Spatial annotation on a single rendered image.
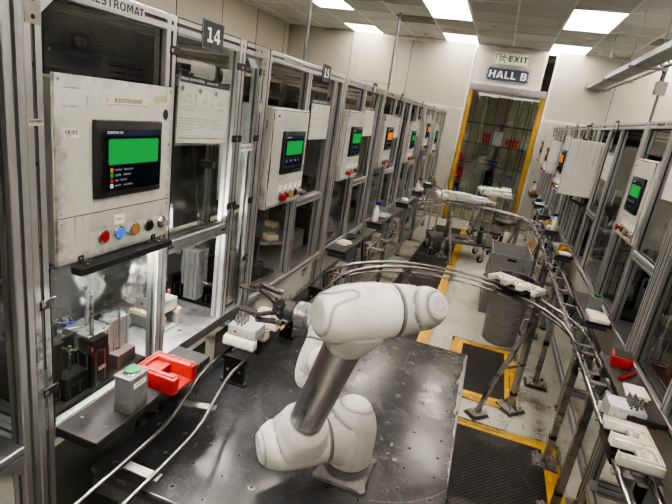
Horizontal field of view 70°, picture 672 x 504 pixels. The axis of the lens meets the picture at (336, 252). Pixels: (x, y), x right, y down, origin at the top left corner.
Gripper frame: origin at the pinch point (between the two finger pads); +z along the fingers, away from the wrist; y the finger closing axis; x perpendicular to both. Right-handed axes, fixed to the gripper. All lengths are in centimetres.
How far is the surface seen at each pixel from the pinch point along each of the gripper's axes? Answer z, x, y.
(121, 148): 18, 44, 54
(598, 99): -220, -827, 148
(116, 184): 18, 46, 44
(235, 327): 10.1, -12.8, -20.4
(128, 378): 9, 50, -10
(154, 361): 16.9, 29.1, -17.5
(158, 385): 8.9, 37.0, -19.5
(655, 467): -146, -12, -24
